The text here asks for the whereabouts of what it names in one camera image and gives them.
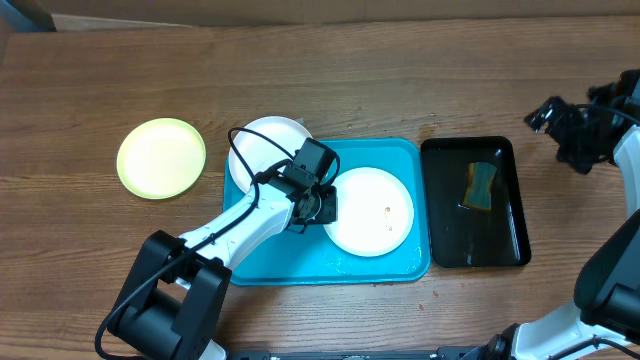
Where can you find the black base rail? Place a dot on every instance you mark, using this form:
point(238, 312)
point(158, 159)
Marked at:
point(442, 353)

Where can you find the white plate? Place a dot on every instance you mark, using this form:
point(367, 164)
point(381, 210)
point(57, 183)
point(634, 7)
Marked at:
point(375, 212)
point(277, 138)

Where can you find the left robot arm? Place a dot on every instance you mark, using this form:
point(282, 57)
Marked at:
point(171, 300)

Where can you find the yellow-green rimmed plate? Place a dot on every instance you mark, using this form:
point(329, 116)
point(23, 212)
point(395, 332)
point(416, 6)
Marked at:
point(161, 158)

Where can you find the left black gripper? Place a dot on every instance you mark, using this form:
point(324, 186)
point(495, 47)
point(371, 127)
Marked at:
point(328, 213)

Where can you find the teal plastic tray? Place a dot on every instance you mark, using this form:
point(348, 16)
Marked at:
point(311, 258)

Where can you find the black plastic tray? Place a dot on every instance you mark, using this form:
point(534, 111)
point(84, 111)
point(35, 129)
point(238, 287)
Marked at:
point(462, 237)

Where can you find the green yellow sponge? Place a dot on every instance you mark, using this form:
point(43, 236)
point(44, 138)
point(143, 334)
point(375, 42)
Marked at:
point(479, 182)

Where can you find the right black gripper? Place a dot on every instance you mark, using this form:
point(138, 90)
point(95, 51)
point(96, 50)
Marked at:
point(558, 131)

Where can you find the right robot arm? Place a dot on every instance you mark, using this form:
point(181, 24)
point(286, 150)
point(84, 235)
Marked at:
point(604, 310)

